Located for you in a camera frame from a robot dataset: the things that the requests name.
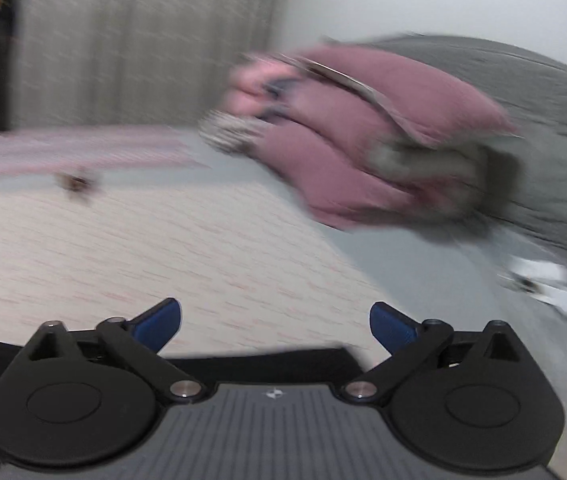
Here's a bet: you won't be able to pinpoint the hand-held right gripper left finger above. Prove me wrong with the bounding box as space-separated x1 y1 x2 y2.
24 297 207 403

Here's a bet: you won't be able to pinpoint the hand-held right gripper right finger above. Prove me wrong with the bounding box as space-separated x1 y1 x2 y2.
339 302 523 403

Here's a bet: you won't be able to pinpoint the black pants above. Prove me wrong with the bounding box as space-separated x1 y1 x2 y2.
0 331 370 480

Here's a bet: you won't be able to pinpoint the grey bed sheet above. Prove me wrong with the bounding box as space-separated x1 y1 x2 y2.
181 127 567 466

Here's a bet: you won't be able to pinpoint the cherry print bed sheet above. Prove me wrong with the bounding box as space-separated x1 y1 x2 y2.
0 177 400 363

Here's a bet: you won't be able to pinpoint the small white object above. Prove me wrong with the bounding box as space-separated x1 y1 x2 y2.
498 255 567 318

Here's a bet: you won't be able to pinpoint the pink quilt pile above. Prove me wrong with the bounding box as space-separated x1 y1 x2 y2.
258 120 467 232

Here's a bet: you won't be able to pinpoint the brown hair claw clip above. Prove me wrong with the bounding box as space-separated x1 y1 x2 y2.
55 167 103 204

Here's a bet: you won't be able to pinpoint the olive grey cloth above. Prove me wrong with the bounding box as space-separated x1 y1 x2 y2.
367 136 521 223

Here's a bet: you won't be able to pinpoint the pink striped blanket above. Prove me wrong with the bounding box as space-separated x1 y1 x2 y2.
0 125 210 182

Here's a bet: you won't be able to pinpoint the grey white striped garment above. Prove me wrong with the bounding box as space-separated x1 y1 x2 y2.
198 109 270 155

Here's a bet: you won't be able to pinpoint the mauve velvet pillow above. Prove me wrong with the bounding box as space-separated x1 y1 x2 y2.
296 44 520 147

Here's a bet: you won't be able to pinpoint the grey quilt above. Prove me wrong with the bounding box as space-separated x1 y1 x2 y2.
363 34 567 282

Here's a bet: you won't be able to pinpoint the pink folded garment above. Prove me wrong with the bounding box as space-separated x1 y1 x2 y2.
224 54 307 122

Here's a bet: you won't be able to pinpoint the grey star-print curtain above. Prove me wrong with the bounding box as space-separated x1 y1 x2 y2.
8 0 297 132

